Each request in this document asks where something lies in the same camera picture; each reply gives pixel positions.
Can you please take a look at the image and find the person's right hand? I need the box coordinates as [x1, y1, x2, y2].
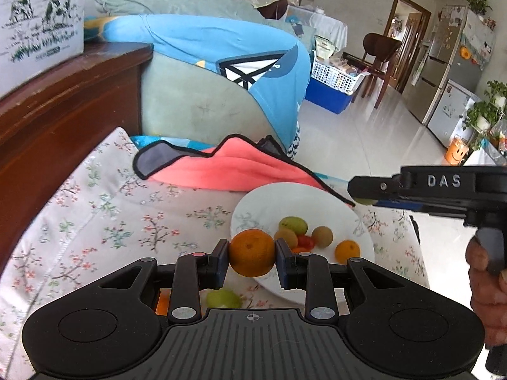
[465, 234, 507, 350]

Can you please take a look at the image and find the green potted plant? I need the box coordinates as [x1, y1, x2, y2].
[460, 80, 507, 152]

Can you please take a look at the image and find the pink towel with black trim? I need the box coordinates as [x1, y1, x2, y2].
[132, 135, 356, 207]

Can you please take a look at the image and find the pale green sofa cushion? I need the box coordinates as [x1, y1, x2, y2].
[140, 53, 294, 152]

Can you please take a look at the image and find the silver fridge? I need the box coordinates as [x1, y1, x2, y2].
[409, 5, 494, 124]

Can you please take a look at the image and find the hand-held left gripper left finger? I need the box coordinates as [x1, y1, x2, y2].
[97, 239, 230, 324]

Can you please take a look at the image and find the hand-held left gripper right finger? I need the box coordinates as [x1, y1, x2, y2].
[274, 237, 413, 321]

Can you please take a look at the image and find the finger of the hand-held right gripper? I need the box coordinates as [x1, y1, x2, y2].
[348, 174, 402, 205]
[374, 201, 467, 218]

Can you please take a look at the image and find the small white fridge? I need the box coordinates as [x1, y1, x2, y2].
[427, 80, 482, 146]

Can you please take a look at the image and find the white green bag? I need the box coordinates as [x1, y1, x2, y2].
[314, 35, 338, 63]

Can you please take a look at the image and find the small brown kiwi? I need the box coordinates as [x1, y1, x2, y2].
[273, 228, 298, 249]
[311, 225, 334, 247]

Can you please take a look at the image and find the table with white cloth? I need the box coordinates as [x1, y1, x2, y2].
[285, 5, 349, 55]

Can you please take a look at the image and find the blue plastic bin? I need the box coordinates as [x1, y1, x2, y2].
[304, 75, 354, 115]

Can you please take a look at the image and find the white plate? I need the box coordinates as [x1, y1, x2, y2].
[230, 182, 375, 306]

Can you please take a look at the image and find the orange smiley pot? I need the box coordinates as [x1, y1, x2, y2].
[444, 138, 470, 166]

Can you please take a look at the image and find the light blue patterned cushion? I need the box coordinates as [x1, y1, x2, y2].
[130, 135, 188, 148]

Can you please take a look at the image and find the floral cloth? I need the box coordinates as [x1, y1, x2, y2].
[0, 127, 431, 369]

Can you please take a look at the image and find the wooden door frame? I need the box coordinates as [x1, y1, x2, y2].
[389, 0, 432, 94]

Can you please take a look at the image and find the white printed carton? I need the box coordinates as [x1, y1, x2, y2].
[0, 0, 86, 102]

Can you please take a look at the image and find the white plastic basket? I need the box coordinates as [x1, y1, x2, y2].
[311, 49, 370, 96]

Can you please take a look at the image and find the green plant on fridge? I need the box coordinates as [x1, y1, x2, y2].
[465, 0, 494, 17]

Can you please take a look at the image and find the brown wooden cabinet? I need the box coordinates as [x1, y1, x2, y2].
[0, 41, 154, 275]

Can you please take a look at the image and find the brown wooden chair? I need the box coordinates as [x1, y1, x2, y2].
[360, 33, 403, 108]

